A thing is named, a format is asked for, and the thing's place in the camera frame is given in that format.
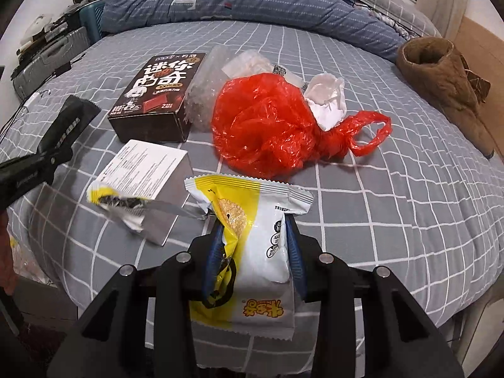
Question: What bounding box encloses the yellow white snack bag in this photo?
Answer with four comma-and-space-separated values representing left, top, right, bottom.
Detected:
86, 173, 315, 341

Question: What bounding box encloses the bubble wrap sheet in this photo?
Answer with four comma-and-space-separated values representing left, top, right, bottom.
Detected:
185, 44, 234, 132

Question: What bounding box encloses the grey checked pillow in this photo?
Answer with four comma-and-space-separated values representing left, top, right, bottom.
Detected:
344, 0, 441, 40

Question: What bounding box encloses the dark cookie box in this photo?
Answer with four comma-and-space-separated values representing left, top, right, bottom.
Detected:
108, 53, 205, 143

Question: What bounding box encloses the wooden headboard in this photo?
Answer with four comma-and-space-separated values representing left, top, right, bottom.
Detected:
455, 16, 504, 154

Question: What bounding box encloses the blue striped duvet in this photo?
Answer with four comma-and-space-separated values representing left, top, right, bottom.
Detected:
102, 0, 405, 61

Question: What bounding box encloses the grey checked bed cover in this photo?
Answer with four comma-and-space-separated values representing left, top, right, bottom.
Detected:
1, 21, 503, 325

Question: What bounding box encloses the dark patterned cushion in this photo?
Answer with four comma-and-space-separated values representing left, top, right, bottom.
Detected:
461, 55, 491, 103

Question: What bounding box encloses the teal plastic crate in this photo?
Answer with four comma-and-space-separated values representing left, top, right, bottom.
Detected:
78, 0, 105, 44

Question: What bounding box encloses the white charger cable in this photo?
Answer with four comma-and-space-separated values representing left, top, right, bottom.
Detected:
0, 89, 52, 143

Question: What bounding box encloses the grey suitcase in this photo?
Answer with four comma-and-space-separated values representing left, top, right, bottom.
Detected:
11, 26, 90, 101

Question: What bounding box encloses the white earphone box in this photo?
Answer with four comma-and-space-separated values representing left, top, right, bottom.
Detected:
87, 140, 193, 246

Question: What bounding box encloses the red plastic bag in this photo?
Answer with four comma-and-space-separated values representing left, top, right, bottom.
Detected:
211, 73, 392, 179

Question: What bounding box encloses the white paper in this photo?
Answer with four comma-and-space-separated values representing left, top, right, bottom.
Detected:
304, 73, 347, 132

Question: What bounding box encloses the brown fleece jacket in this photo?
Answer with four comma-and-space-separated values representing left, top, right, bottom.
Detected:
396, 37, 495, 160

